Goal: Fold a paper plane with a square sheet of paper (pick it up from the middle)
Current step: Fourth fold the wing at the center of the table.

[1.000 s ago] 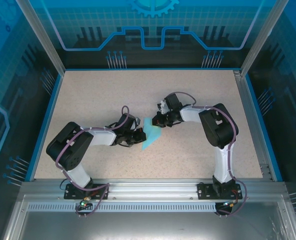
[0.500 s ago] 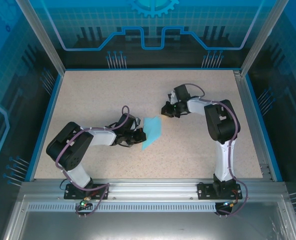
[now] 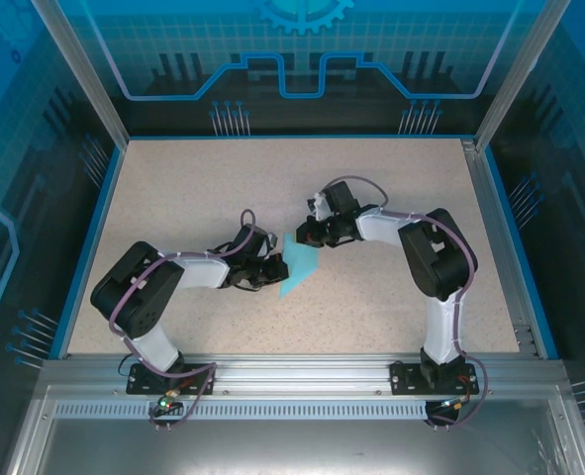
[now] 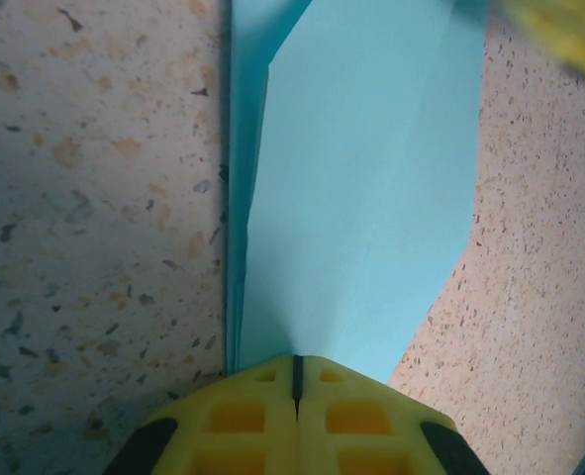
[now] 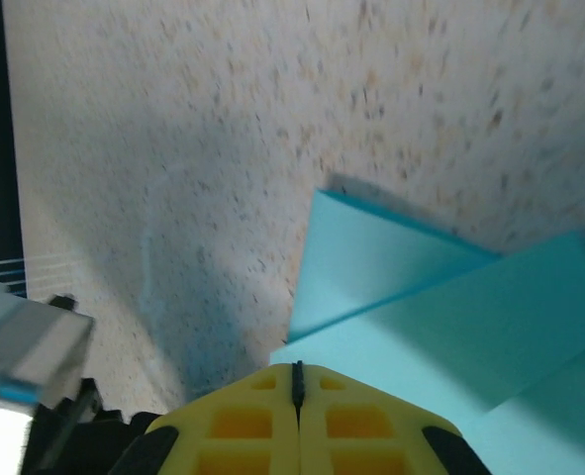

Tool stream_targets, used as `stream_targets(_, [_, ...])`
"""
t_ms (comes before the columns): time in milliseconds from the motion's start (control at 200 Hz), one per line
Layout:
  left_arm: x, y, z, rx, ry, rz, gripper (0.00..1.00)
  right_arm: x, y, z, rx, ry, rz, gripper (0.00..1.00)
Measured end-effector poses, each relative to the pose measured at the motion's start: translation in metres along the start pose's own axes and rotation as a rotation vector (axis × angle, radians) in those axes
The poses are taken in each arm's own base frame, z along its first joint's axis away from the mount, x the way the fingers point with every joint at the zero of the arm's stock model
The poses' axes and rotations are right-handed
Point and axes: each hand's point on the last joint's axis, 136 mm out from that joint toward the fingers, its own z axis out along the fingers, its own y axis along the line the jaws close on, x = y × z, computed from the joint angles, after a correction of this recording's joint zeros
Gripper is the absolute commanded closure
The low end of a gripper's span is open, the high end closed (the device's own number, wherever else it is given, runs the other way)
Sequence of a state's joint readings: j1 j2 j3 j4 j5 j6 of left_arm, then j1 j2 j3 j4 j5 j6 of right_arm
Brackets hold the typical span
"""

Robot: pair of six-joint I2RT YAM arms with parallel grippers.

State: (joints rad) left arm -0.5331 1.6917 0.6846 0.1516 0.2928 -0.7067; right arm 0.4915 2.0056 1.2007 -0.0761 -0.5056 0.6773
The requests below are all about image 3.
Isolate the light blue cloth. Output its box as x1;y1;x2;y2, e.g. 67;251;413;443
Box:
276;232;321;300

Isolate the sheet metal tray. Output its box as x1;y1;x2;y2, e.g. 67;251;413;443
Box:
2;384;585;475

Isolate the blue table edge strip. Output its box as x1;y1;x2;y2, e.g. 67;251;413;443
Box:
49;145;128;360
484;145;560;360

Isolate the aluminium mounting rail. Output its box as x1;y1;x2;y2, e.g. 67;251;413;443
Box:
39;353;568;392

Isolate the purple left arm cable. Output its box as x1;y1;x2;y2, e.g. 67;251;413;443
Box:
108;209;256;430

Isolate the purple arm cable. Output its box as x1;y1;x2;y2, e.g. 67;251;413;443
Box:
108;209;256;430
321;175;489;431

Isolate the slotted metal cable duct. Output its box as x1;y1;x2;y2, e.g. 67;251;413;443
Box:
52;401;435;421

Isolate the aluminium side rail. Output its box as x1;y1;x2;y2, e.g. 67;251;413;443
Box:
462;139;540;357

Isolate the cable connector with green light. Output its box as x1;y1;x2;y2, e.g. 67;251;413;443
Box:
153;387;183;413

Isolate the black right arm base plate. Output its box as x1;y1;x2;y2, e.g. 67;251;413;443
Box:
389;360;481;396

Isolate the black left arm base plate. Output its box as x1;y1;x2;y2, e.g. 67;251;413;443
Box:
126;362;218;396

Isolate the blue printed enclosure panel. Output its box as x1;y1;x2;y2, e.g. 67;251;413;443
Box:
49;0;538;138
0;0;125;475
489;0;585;475

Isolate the cable connector with orange wires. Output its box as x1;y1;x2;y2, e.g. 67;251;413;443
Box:
435;393;472;413

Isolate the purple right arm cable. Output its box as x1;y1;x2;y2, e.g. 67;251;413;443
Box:
321;175;489;431

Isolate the aluminium frame post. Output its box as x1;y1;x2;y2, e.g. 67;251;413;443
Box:
28;0;131;149
474;0;568;152

